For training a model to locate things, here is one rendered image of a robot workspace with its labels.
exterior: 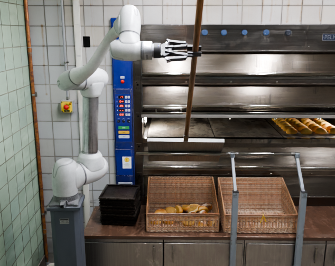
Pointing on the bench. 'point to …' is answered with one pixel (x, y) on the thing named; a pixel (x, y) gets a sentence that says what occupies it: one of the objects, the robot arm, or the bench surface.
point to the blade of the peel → (164, 143)
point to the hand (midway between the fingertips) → (194, 50)
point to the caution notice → (127, 162)
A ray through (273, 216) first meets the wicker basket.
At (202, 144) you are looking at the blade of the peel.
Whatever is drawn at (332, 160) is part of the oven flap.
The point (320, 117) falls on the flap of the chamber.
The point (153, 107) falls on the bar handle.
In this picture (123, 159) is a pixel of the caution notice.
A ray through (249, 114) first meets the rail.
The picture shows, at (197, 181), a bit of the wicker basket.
